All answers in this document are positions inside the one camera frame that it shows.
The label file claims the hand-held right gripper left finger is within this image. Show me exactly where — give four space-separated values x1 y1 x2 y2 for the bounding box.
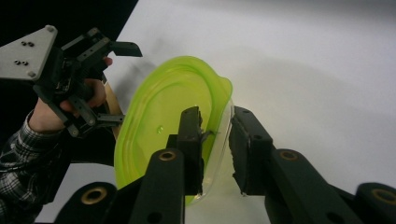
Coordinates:
129 105 205 224

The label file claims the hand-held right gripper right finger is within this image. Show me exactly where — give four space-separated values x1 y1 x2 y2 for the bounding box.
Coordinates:
228 105 365 224

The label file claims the yellow-green plastic lid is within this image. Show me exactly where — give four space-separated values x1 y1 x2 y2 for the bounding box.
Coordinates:
113 55 234 206

